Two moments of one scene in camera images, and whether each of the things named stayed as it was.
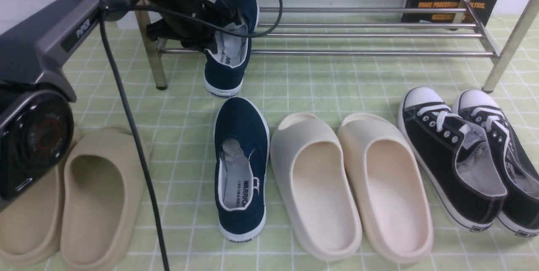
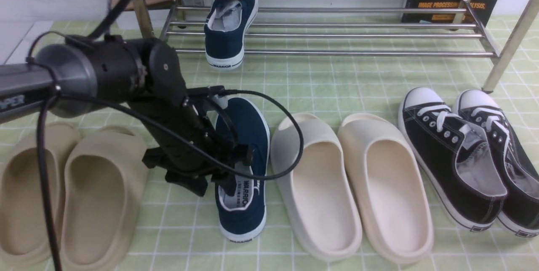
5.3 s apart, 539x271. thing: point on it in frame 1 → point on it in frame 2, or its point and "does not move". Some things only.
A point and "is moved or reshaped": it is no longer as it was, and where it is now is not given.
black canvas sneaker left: x=455 y=163 does not move
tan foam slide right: x=102 y=197 does not move
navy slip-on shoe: x=225 y=68 is moved or reshaped
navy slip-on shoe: x=241 y=154 does not move
